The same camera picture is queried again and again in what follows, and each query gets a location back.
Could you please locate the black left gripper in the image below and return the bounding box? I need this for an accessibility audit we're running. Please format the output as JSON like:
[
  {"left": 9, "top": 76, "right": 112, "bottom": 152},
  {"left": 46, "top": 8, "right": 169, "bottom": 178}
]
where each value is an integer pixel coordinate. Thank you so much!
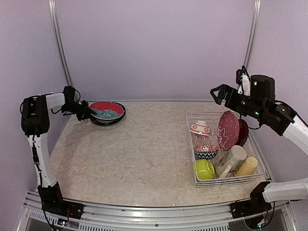
[{"left": 63, "top": 100, "right": 96, "bottom": 121}]

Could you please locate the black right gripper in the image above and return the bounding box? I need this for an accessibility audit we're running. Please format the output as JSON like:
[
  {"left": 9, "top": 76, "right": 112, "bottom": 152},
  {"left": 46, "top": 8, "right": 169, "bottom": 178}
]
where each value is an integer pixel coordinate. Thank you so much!
[{"left": 211, "top": 83, "right": 266, "bottom": 121}]

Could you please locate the red teal patterned plate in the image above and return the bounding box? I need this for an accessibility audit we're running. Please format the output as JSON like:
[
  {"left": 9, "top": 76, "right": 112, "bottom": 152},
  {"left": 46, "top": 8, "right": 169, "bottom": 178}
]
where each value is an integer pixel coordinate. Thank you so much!
[{"left": 90, "top": 101, "right": 125, "bottom": 120}]

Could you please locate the black rimmed striped plate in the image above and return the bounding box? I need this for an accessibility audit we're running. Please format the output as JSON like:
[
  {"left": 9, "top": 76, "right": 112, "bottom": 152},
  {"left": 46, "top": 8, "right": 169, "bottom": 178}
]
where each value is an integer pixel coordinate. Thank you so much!
[{"left": 90, "top": 103, "right": 126, "bottom": 127}]

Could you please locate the pink polka dot plate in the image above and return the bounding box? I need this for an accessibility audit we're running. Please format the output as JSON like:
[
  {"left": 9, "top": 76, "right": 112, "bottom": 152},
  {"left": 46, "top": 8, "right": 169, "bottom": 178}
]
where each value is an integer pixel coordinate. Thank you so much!
[{"left": 218, "top": 110, "right": 240, "bottom": 150}]

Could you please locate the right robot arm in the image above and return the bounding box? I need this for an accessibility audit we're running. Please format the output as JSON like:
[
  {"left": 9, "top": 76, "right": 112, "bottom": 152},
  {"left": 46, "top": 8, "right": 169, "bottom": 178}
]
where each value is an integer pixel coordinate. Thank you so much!
[{"left": 210, "top": 75, "right": 308, "bottom": 214}]

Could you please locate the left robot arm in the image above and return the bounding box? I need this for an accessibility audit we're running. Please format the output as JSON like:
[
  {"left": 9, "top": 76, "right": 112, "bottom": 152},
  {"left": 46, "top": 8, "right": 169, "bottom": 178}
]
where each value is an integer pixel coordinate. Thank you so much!
[{"left": 20, "top": 86, "right": 96, "bottom": 214}]

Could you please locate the white red patterned bowl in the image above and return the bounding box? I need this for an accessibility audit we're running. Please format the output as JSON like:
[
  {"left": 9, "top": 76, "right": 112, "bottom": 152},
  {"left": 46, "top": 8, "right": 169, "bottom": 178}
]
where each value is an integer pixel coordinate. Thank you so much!
[{"left": 189, "top": 120, "right": 211, "bottom": 136}]

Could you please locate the dark red floral plate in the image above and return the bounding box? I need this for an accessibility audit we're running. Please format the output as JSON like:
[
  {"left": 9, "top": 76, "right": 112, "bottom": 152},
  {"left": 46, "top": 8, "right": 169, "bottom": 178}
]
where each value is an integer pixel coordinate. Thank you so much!
[{"left": 236, "top": 119, "right": 249, "bottom": 146}]

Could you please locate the blue white zigzag bowl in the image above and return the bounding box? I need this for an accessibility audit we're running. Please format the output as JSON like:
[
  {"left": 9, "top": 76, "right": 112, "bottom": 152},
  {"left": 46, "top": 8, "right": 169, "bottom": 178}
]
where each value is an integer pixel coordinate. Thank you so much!
[{"left": 193, "top": 145, "right": 218, "bottom": 160}]

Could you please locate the white printed mug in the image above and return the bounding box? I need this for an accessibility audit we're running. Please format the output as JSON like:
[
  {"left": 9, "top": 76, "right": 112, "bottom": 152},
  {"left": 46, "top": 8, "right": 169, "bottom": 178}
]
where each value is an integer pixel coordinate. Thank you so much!
[{"left": 216, "top": 145, "right": 247, "bottom": 179}]

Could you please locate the lime green bowl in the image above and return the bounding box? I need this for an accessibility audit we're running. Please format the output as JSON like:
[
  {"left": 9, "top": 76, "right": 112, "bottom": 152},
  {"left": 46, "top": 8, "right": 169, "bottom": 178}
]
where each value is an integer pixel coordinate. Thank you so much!
[{"left": 193, "top": 159, "right": 215, "bottom": 180}]

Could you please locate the yellow cup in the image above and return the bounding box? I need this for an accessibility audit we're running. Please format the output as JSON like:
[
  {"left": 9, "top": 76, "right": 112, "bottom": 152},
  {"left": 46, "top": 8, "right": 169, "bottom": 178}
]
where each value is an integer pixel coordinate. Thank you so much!
[{"left": 235, "top": 156, "right": 258, "bottom": 177}]

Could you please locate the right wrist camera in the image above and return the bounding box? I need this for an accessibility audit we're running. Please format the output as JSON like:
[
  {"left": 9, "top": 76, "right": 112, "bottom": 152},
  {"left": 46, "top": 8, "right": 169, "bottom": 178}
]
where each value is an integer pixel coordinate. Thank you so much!
[{"left": 236, "top": 69, "right": 250, "bottom": 96}]

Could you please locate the white wire dish rack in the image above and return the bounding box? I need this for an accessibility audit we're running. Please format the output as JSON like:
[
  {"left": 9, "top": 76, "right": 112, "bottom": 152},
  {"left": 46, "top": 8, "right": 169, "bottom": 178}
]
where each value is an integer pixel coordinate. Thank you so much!
[{"left": 186, "top": 110, "right": 267, "bottom": 187}]

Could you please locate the right aluminium corner post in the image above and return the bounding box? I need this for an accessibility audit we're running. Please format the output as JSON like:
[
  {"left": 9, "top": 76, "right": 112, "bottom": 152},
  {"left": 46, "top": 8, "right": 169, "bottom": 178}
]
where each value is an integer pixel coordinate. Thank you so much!
[{"left": 243, "top": 0, "right": 262, "bottom": 69}]

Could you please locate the aluminium corner post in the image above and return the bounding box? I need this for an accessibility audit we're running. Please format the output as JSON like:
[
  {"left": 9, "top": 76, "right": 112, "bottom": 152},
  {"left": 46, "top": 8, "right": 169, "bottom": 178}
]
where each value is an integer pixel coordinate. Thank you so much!
[
  {"left": 243, "top": 0, "right": 262, "bottom": 69},
  {"left": 48, "top": 0, "right": 73, "bottom": 86}
]

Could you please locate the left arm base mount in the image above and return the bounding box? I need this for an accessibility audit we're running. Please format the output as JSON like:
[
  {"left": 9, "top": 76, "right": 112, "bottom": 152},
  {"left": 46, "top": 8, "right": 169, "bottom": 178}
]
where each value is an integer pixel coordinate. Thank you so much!
[{"left": 42, "top": 200, "right": 84, "bottom": 219}]

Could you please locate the left aluminium corner post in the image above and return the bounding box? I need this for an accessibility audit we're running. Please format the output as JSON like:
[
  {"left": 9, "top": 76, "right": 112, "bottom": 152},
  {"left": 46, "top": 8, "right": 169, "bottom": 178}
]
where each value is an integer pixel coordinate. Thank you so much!
[{"left": 48, "top": 0, "right": 73, "bottom": 86}]

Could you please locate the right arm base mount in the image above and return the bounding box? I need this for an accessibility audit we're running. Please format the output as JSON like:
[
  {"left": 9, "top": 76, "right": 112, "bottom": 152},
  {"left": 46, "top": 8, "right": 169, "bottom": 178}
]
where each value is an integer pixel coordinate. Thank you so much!
[{"left": 230, "top": 200, "right": 272, "bottom": 219}]

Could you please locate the aluminium front rail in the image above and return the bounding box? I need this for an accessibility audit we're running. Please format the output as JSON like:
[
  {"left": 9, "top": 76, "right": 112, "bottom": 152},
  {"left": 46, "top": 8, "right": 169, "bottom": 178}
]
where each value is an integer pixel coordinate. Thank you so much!
[{"left": 16, "top": 192, "right": 298, "bottom": 231}]

